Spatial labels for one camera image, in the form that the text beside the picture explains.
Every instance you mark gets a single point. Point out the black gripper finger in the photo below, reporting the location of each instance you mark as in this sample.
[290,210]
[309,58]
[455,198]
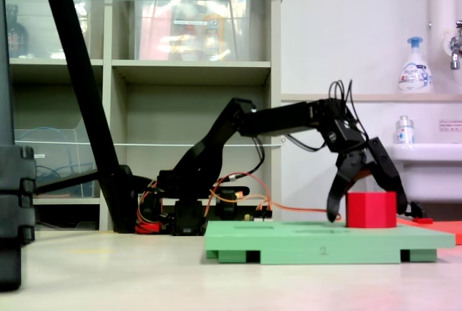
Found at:
[335,199]
[388,170]

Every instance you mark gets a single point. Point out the red octagonal pillar block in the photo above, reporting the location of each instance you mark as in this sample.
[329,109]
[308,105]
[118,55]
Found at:
[371,210]

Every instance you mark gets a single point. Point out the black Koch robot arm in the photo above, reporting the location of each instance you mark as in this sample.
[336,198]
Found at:
[202,156]

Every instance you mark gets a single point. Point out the small flat red block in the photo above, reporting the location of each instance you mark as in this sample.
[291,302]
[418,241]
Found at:
[423,221]

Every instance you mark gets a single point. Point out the small bottle with silver cap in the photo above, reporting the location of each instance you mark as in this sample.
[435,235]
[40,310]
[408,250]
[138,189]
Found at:
[404,132]

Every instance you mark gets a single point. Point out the white sink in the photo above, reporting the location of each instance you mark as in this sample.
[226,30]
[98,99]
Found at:
[433,174]

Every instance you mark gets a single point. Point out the green shape-sorting board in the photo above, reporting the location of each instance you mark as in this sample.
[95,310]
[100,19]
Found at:
[288,244]

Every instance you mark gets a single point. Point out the small circuit board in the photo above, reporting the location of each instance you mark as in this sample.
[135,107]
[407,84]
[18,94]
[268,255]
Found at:
[261,216]

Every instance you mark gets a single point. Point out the white blue soap pump bottle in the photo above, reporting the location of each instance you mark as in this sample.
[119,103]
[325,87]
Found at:
[415,73]

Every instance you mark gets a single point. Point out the black clamp knob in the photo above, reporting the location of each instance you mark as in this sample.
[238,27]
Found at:
[227,204]

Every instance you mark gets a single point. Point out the metal faucet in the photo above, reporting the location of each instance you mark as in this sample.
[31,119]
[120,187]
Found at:
[455,45]

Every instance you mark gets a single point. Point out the beige shelf unit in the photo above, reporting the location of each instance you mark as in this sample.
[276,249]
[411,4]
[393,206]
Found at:
[191,67]

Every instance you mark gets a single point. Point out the orange spray bottle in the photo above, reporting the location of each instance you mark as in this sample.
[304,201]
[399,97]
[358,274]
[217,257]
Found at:
[213,29]

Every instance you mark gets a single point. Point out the large clear plastic bin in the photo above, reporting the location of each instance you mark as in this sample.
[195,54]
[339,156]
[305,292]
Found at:
[162,37]

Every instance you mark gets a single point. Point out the pink folder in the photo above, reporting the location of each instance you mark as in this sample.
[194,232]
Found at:
[153,33]

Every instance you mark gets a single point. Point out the clear file box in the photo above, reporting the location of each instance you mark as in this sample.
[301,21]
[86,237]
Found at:
[54,159]

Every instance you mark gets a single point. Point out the notched black stack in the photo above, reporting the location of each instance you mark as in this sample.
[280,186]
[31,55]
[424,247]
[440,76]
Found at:
[14,188]

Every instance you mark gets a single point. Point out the clear plastic bin with bottles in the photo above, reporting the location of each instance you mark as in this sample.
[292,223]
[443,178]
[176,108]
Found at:
[39,29]

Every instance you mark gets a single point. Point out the dark round bottle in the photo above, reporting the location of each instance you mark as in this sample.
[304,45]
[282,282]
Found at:
[16,38]

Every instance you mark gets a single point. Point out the black sink bracket foot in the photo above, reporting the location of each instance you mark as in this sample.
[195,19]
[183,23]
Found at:
[418,210]

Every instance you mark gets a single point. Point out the beige wall ledge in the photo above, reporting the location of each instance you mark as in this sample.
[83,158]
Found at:
[397,97]

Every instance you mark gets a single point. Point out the red-print wall label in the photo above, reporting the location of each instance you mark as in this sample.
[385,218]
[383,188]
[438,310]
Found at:
[451,125]

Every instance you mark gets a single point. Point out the dark grey post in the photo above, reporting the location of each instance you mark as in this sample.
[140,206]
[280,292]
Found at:
[5,55]

